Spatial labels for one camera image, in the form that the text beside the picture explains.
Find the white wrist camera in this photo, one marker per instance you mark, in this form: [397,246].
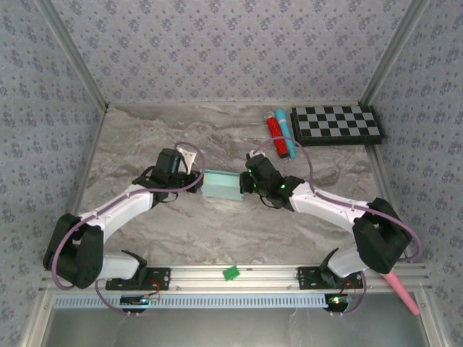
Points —
[189,157]
[253,154]

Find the aluminium frame post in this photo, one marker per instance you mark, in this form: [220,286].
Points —
[391,54]
[77,54]

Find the light blue paper box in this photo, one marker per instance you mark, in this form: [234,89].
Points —
[220,186]

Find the green plastic block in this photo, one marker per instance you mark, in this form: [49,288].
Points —
[230,273]

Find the grey metal panel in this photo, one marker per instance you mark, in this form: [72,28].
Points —
[231,329]

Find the pink toy microphone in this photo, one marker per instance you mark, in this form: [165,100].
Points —
[401,292]

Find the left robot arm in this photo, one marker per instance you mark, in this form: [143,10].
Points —
[119,209]

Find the aluminium mounting rail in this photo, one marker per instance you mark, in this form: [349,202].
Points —
[260,280]

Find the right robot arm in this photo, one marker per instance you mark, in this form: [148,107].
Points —
[380,235]

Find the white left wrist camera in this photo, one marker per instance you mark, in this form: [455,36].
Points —
[189,157]

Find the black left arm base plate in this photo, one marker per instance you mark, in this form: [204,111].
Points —
[162,278]

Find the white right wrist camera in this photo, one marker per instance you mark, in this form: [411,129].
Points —
[253,154]

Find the cyan toy microphone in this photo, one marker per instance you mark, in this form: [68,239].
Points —
[285,128]

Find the red glitter toy microphone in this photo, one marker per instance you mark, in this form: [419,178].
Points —
[276,133]

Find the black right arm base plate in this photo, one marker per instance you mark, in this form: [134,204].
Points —
[307,278]

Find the black grey chessboard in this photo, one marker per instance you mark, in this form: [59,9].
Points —
[336,123]

